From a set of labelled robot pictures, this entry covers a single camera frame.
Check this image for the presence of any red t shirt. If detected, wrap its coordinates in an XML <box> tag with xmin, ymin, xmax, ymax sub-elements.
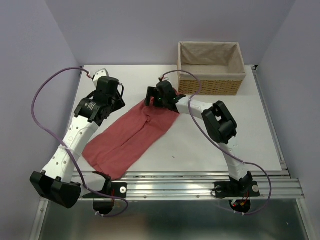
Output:
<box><xmin>82</xmin><ymin>100</ymin><xmax>180</xmax><ymax>180</ymax></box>

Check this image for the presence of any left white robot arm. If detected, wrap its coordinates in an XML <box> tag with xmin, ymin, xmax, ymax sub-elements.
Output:
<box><xmin>29</xmin><ymin>73</ymin><xmax>125</xmax><ymax>209</ymax></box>

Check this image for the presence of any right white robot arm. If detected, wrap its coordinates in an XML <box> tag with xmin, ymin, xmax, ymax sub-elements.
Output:
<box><xmin>144</xmin><ymin>80</ymin><xmax>260</xmax><ymax>199</ymax></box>

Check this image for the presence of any wicker basket with liner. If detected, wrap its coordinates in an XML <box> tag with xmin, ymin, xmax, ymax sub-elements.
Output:
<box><xmin>177</xmin><ymin>41</ymin><xmax>247</xmax><ymax>96</ymax></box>

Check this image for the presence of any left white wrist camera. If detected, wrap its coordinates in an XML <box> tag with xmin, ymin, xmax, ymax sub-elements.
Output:
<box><xmin>92</xmin><ymin>68</ymin><xmax>110</xmax><ymax>85</ymax></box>

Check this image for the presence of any aluminium mounting rail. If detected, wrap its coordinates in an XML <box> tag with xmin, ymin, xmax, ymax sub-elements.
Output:
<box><xmin>72</xmin><ymin>170</ymin><xmax>305</xmax><ymax>201</ymax></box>

